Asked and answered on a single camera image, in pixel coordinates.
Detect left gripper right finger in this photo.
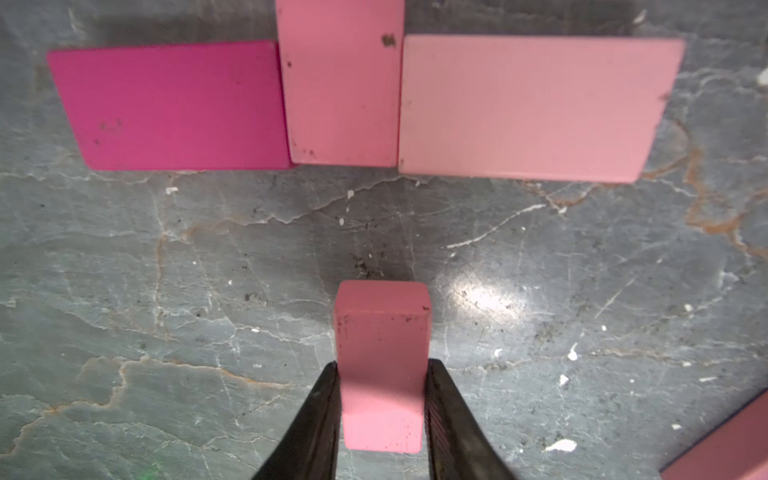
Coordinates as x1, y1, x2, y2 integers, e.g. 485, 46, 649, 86
425, 359, 516, 480

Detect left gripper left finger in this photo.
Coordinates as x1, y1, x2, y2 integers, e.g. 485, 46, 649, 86
252, 361, 341, 480

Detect light pink block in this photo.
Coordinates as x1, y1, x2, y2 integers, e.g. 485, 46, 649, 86
399, 34, 685, 184
276, 0, 405, 168

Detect magenta block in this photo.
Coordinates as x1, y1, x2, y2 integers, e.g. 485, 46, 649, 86
47, 40, 292, 171

